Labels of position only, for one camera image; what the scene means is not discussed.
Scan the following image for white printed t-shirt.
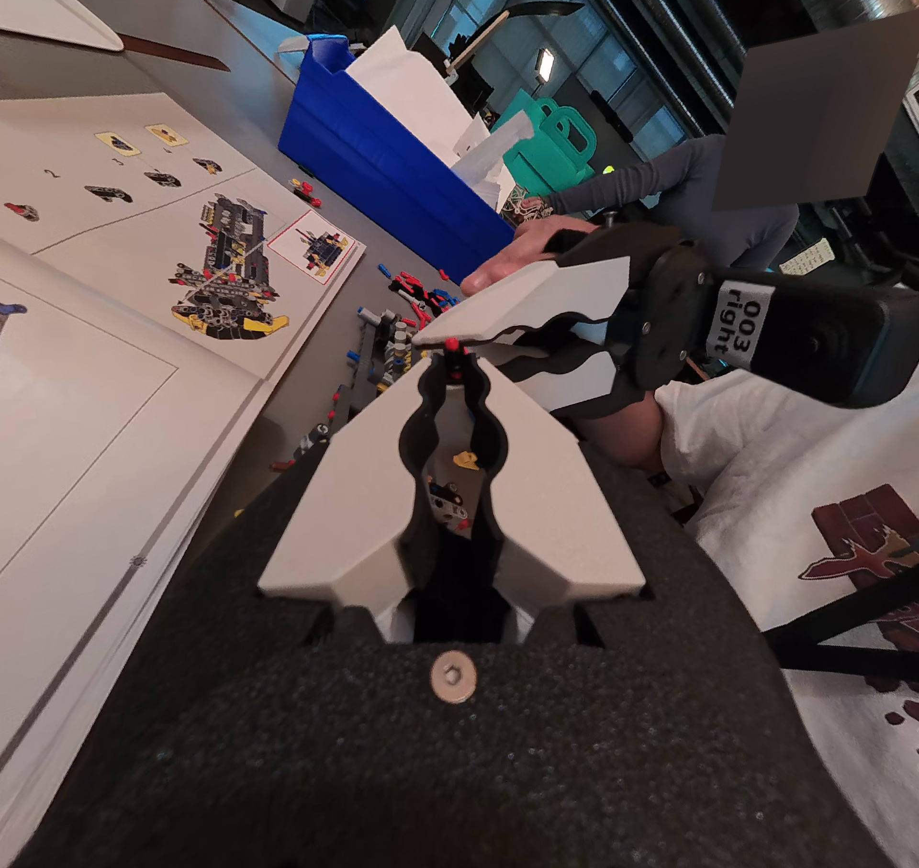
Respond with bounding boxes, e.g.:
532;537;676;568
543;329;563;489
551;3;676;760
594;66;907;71
657;369;919;868

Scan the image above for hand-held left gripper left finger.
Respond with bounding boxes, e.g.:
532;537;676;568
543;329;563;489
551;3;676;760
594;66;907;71
257;360;437;607

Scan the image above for black lanyard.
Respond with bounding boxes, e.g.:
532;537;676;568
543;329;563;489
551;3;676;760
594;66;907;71
764;567;919;675

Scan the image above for wooden board stand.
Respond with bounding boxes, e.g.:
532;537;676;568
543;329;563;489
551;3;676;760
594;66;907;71
447;1;586;74

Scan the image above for person's right hand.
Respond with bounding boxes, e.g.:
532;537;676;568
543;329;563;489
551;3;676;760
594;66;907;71
459;215;598;298

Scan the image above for person's right forearm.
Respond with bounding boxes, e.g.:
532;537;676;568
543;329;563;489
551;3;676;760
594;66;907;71
574;390;667;474

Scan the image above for grey black lego chassis assembly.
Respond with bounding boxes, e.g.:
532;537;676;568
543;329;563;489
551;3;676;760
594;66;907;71
271;307;475;532

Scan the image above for white paper sheets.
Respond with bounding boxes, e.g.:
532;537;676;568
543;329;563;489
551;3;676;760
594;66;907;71
345;24;536;212

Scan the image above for white tablet stand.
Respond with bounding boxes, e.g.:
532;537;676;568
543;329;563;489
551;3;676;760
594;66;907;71
0;0;124;51

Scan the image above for teal fabric bag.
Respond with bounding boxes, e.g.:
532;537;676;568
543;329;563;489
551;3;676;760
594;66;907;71
503;96;598;198

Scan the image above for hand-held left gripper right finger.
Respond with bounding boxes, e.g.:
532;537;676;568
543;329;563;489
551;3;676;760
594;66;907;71
472;357;647;607

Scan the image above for pile of red blue lego pins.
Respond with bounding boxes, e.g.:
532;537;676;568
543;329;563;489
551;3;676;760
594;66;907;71
377;261;460;320

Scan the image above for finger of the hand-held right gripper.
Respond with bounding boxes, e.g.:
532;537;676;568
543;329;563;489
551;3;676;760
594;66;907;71
411;258;633;349
492;347;622;417

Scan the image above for white instruction booklet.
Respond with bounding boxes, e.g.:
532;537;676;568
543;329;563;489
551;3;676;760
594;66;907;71
0;91;367;855

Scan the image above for blue plastic bin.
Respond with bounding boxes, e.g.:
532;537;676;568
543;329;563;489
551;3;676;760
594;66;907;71
279;35;518;284

